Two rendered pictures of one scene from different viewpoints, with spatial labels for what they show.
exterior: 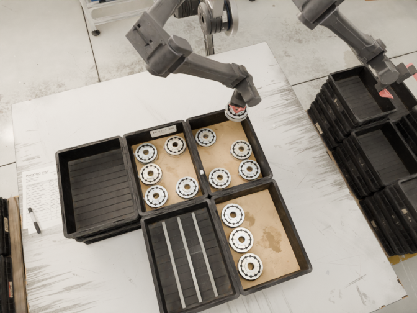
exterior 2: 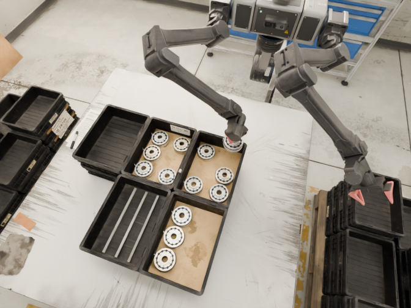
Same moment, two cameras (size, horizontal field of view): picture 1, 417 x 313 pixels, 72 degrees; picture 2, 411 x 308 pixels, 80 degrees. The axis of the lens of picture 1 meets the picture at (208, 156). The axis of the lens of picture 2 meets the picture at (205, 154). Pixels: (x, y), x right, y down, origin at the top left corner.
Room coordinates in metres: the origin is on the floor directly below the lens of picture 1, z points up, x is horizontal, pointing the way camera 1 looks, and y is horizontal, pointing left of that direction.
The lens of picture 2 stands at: (0.09, -0.42, 2.12)
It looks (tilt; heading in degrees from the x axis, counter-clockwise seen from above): 61 degrees down; 38
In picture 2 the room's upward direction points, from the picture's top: 2 degrees clockwise
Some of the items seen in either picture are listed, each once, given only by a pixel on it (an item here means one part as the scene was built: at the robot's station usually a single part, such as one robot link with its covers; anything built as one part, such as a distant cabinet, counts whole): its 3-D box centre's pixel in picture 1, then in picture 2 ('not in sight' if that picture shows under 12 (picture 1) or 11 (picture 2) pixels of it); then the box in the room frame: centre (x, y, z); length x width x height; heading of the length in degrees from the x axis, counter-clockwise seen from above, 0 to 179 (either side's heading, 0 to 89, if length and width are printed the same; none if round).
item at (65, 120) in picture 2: not in sight; (62, 123); (0.29, 1.28, 0.41); 0.31 x 0.02 x 0.16; 23
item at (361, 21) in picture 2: not in sight; (330, 29); (2.65, 0.05, 0.60); 0.72 x 0.03 x 0.56; 113
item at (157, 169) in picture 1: (150, 174); (151, 152); (0.45, 0.26, 0.86); 0.10 x 0.10 x 0.01
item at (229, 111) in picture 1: (237, 108); (233, 140); (0.72, -0.11, 1.04); 0.10 x 0.10 x 0.01
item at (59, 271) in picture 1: (188, 205); (177, 198); (0.44, 0.10, 0.35); 1.60 x 1.60 x 0.70; 23
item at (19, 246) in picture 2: not in sight; (11, 255); (-0.42, 0.46, 0.71); 0.22 x 0.19 x 0.01; 23
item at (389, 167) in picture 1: (373, 161); (356, 269); (0.85, -1.14, 0.31); 0.40 x 0.30 x 0.34; 23
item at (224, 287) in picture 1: (188, 256); (130, 220); (0.10, 0.05, 0.87); 0.40 x 0.30 x 0.11; 21
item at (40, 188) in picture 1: (44, 195); (90, 129); (0.35, 0.80, 0.70); 0.33 x 0.23 x 0.01; 23
